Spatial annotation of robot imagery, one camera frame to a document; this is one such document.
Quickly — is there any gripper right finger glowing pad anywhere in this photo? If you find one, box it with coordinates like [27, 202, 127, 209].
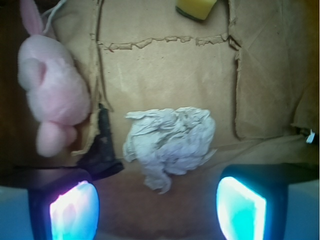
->
[215, 163, 320, 240]

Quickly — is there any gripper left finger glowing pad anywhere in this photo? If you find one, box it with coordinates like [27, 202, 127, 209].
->
[0, 167, 101, 240]

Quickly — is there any white paper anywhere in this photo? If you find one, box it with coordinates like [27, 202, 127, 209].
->
[122, 107, 216, 194]

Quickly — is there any black tape left piece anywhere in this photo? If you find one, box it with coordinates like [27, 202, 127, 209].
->
[77, 104, 125, 181]

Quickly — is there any pink plush bunny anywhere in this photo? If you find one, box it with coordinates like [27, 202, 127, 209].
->
[18, 0, 91, 157]

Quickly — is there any brown paper bag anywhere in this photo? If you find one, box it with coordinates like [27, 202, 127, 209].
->
[0, 0, 320, 236]

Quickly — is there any yellow sponge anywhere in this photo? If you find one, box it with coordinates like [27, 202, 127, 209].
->
[175, 0, 217, 21]

